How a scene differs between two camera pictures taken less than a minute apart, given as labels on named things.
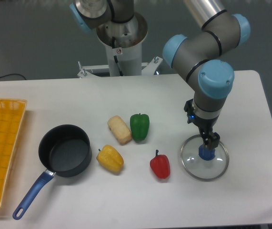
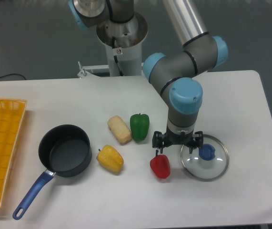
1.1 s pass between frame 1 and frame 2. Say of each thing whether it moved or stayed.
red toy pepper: stayed
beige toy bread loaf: stayed
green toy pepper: stayed
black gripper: moved
